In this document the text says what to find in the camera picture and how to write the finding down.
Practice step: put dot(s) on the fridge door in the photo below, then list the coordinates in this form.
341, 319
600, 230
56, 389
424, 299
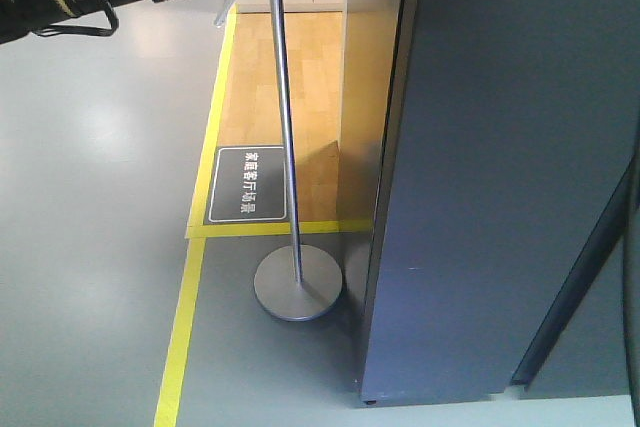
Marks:
505, 193

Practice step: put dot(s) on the dark floor sign sticker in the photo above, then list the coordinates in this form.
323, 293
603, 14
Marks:
248, 184

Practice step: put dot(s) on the silver sign stand pole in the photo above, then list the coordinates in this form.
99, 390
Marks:
298, 282

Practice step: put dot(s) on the yellow floor tape line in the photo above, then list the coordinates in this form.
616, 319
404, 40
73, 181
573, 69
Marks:
228, 362

